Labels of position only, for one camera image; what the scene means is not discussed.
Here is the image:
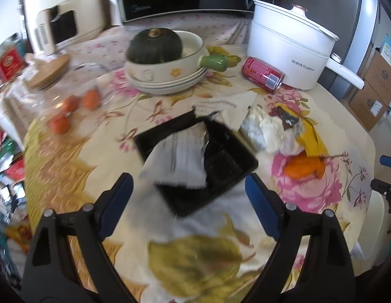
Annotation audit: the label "dark green pumpkin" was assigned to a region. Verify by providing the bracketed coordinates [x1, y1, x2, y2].
[126, 28, 183, 65]

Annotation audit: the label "cream plate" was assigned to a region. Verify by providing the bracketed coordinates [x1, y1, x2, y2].
[126, 65, 205, 86]
[128, 66, 209, 95]

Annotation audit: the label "blue wall poster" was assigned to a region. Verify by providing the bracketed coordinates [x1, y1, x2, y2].
[379, 33, 391, 64]

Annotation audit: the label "red drink can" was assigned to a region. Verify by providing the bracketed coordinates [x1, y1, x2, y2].
[240, 57, 286, 94]

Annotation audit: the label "white plastic bag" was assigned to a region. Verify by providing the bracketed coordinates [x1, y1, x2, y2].
[0, 82, 38, 139]

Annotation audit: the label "jars with red labels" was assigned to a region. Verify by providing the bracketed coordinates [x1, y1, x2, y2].
[0, 47, 26, 81]

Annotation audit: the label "cardboard box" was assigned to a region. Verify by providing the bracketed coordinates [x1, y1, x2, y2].
[350, 80, 390, 132]
[358, 49, 391, 108]

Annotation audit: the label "white electric pot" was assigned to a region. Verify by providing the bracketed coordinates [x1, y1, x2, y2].
[247, 0, 364, 91]

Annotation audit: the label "orange peel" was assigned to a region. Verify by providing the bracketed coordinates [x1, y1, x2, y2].
[283, 156, 326, 179]

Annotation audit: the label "white paper slip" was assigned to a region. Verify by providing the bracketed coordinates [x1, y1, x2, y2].
[192, 92, 258, 131]

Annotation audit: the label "white tissue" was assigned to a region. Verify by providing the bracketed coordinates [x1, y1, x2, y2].
[240, 105, 306, 156]

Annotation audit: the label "black plastic tray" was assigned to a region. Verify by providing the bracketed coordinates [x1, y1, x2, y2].
[133, 109, 259, 218]

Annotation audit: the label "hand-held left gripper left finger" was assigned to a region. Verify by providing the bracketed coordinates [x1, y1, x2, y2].
[22, 172, 137, 303]

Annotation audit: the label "floral tablecloth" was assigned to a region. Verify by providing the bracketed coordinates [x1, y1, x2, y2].
[23, 17, 377, 303]

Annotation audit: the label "small tomato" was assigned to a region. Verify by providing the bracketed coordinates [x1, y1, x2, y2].
[81, 89, 101, 111]
[60, 95, 81, 113]
[48, 111, 71, 134]

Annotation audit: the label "cream pan with green handle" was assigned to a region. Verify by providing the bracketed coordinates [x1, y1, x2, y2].
[124, 30, 229, 83]

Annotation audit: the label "grey refrigerator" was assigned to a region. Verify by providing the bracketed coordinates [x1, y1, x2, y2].
[271, 0, 382, 83]

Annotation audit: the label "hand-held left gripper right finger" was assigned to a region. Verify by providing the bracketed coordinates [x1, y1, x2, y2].
[240, 173, 355, 303]

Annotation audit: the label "glass jar with wooden lid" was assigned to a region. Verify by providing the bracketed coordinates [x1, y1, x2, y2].
[23, 54, 106, 127]

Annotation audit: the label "yellow wrapper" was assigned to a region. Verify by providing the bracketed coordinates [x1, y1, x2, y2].
[271, 101, 329, 158]

